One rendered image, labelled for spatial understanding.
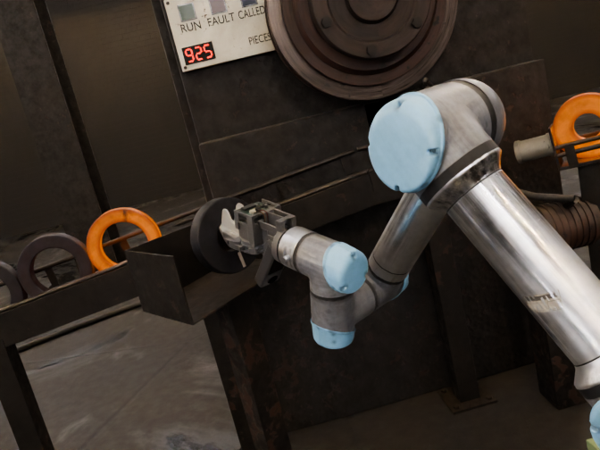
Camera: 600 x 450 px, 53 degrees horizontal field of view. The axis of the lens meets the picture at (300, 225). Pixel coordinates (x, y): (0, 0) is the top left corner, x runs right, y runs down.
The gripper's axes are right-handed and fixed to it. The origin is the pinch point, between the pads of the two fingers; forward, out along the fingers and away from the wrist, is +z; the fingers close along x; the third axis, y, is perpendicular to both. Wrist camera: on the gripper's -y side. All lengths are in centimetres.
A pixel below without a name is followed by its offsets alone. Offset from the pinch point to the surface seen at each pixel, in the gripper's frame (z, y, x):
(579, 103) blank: -34, 13, -81
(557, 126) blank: -30, 7, -79
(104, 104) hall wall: 596, -105, -255
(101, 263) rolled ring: 41.8, -19.1, 9.9
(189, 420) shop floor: 49, -88, -11
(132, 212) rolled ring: 38.5, -7.4, 0.7
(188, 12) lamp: 44, 37, -27
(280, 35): 20, 32, -36
